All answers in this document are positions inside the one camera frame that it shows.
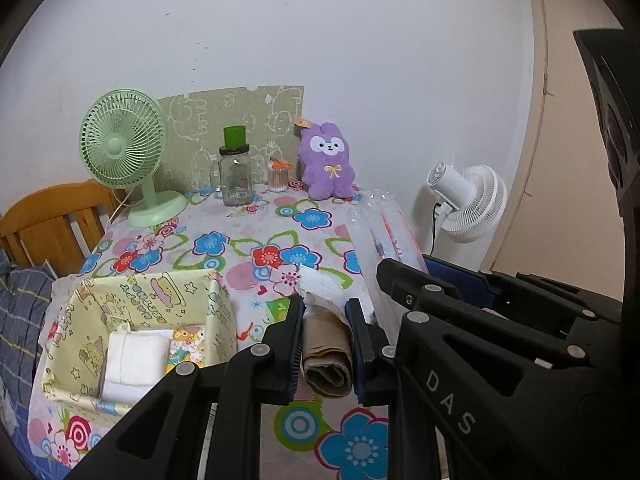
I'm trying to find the clear plastic packet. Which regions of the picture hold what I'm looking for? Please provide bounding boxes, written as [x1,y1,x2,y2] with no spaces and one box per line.
[347,190,427,336]

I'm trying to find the white soft cloth pack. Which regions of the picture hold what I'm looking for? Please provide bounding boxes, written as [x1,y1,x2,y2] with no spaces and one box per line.
[104,330,171,387]

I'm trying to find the cartoon print tissue pack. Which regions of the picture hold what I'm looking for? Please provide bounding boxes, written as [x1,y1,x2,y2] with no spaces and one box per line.
[166,325,205,372]

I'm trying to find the beige bandage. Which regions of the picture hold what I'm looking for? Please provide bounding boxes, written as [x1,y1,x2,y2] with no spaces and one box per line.
[297,266,352,399]

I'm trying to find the white pad in box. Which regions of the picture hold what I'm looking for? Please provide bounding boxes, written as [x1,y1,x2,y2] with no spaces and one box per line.
[101,382,151,405]

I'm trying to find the white floor fan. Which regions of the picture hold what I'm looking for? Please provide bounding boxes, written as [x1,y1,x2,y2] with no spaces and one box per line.
[425,162,508,255]

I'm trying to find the yellow fabric storage box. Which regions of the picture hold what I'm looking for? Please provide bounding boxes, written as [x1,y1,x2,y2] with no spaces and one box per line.
[41,269,236,427]

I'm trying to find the purple plush bunny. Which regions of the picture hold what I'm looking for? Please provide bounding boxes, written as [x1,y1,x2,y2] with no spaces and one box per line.
[298,122,356,200]

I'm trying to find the floral tablecloth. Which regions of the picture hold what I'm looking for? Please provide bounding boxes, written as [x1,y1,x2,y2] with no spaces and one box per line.
[27,183,373,468]

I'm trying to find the small toothpick jar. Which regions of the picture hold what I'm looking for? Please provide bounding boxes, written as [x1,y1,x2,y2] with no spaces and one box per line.
[267,158,293,193]

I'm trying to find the grey plaid pillow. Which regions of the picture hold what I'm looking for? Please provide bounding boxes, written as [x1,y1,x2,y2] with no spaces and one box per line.
[0,250,53,405]

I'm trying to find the glass jar green lid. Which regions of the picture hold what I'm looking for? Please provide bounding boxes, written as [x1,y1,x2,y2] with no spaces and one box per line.
[217,125,253,207]

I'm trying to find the green desk fan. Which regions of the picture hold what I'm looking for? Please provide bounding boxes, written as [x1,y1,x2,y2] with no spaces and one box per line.
[78,89,186,228]

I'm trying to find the green patterned wall board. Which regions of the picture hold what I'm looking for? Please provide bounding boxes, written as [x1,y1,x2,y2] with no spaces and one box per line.
[156,84,306,195]

